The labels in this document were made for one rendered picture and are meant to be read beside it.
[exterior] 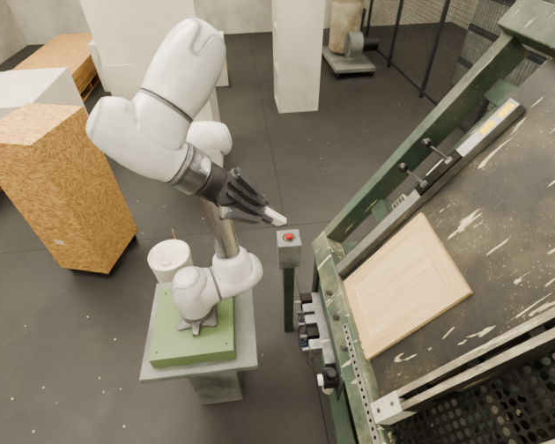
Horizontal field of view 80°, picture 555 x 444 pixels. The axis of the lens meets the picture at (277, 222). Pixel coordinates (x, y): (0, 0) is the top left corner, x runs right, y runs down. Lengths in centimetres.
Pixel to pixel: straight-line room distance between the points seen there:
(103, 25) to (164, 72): 454
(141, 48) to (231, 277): 232
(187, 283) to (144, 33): 231
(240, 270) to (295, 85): 384
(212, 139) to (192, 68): 56
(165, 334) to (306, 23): 402
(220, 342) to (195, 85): 115
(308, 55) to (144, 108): 433
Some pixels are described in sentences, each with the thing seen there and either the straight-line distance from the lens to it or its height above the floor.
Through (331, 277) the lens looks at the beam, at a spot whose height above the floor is 88.
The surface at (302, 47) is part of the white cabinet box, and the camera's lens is 482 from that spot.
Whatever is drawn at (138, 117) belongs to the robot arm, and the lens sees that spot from 60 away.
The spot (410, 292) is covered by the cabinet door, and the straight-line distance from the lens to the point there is 134.
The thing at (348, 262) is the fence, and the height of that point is 97.
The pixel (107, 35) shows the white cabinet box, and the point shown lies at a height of 107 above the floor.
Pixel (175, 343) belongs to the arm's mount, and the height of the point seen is 83.
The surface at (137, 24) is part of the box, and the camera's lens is 322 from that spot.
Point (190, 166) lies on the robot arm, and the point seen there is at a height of 184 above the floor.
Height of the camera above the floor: 218
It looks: 44 degrees down
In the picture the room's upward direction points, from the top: 2 degrees counter-clockwise
